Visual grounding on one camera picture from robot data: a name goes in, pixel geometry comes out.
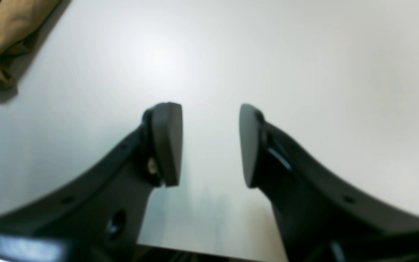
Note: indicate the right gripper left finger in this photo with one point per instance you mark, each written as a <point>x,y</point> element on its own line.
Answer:
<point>98,216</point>

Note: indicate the brown t-shirt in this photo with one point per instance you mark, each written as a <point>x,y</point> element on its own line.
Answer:
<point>19,22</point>

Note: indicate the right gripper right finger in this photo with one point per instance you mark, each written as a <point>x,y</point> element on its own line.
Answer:
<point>320,217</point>

